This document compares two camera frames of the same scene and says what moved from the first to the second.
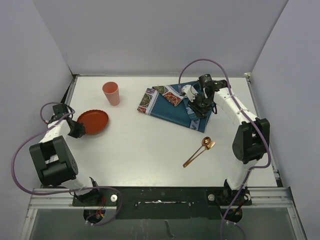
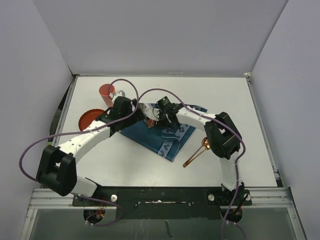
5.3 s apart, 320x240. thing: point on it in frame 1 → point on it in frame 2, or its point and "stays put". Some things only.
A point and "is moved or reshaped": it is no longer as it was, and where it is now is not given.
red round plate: [95, 121] stays put
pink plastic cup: [111, 91] is moved or reshaped
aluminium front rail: [63, 199] stays put
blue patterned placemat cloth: [168, 102] is moved or reshaped
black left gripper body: [77, 130] → [132, 120]
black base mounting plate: [163, 203] stays put
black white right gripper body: [200, 104] → [161, 118]
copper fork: [209, 145] stays put
